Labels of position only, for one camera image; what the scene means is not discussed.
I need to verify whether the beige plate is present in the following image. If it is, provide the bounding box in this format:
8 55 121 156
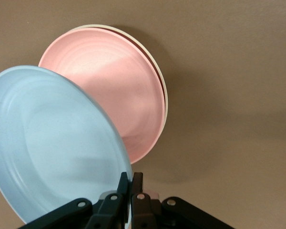
72 23 169 126

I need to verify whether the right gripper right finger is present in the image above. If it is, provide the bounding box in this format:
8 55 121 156
130 171 237 229

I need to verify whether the blue plate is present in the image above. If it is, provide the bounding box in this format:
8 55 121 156
0 65 133 229

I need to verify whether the pink plate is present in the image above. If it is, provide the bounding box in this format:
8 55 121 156
38 26 167 165

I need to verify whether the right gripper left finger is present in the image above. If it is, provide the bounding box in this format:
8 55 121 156
18 171 131 229

